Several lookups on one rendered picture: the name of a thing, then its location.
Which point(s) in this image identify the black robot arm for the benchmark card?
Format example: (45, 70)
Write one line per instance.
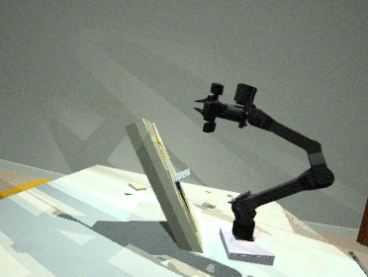
(244, 205)

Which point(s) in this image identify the cream flat rectangular block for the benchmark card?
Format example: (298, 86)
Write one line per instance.
(211, 203)
(137, 186)

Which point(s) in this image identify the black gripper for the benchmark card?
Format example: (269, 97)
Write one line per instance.
(217, 89)

